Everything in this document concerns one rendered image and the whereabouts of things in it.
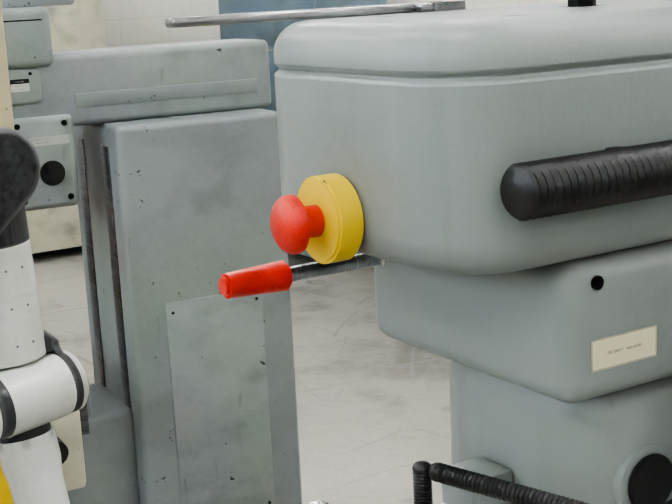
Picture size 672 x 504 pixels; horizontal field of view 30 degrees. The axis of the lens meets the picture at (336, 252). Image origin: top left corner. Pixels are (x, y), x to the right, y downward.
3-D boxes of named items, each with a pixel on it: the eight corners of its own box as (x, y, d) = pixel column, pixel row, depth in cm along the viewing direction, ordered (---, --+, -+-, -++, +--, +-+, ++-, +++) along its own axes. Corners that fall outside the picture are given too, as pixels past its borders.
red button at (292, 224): (294, 261, 82) (290, 200, 81) (264, 251, 85) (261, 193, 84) (337, 253, 83) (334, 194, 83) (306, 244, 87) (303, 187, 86)
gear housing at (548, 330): (571, 414, 83) (570, 266, 81) (369, 336, 103) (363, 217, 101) (889, 323, 100) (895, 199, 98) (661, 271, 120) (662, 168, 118)
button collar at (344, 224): (342, 271, 83) (337, 181, 81) (296, 257, 88) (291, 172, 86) (367, 266, 84) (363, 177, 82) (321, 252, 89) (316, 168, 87)
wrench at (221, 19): (180, 28, 88) (179, 16, 88) (159, 28, 92) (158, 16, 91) (465, 9, 100) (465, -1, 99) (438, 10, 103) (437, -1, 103)
